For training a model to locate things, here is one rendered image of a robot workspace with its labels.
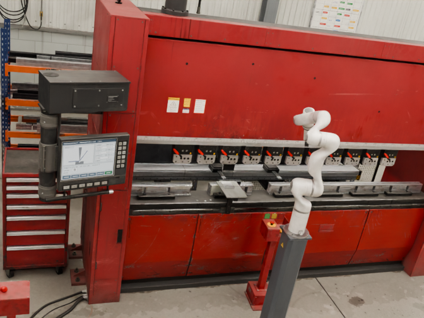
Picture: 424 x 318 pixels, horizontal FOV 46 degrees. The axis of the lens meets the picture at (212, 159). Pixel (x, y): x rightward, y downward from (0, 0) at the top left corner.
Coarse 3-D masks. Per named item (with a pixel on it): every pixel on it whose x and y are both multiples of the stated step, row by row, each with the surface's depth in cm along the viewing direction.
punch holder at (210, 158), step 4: (196, 148) 399; (200, 148) 393; (204, 148) 395; (208, 148) 396; (212, 148) 397; (216, 148) 398; (196, 152) 400; (204, 152) 396; (208, 152) 397; (212, 152) 398; (196, 156) 400; (200, 156) 398; (208, 156) 399; (212, 156) 400; (196, 160) 399; (200, 160) 398; (204, 160) 399; (208, 160) 400; (212, 160) 401
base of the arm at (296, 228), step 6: (294, 210) 352; (294, 216) 352; (300, 216) 349; (306, 216) 350; (294, 222) 353; (300, 222) 351; (306, 222) 353; (288, 228) 359; (294, 228) 354; (300, 228) 353; (306, 228) 365; (288, 234) 354; (294, 234) 355; (300, 234) 353; (306, 234) 358
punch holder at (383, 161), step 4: (380, 152) 460; (384, 152) 456; (388, 152) 457; (392, 152) 459; (396, 152) 460; (380, 156) 461; (384, 156) 458; (392, 156) 461; (380, 160) 460; (384, 160) 459; (388, 160) 461; (392, 160) 463; (380, 164) 461; (384, 164) 461; (388, 164) 463; (392, 164) 465
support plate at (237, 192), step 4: (220, 184) 411; (232, 184) 415; (236, 184) 416; (220, 188) 406; (224, 188) 406; (236, 188) 409; (240, 188) 411; (224, 192) 399; (228, 192) 400; (232, 192) 401; (236, 192) 402; (240, 192) 403; (244, 192) 404; (228, 196) 394; (232, 196) 395; (236, 196) 396; (240, 196) 397; (244, 196) 398
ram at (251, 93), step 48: (192, 48) 356; (240, 48) 367; (144, 96) 360; (192, 96) 372; (240, 96) 385; (288, 96) 398; (336, 96) 412; (384, 96) 428; (240, 144) 404; (288, 144) 419
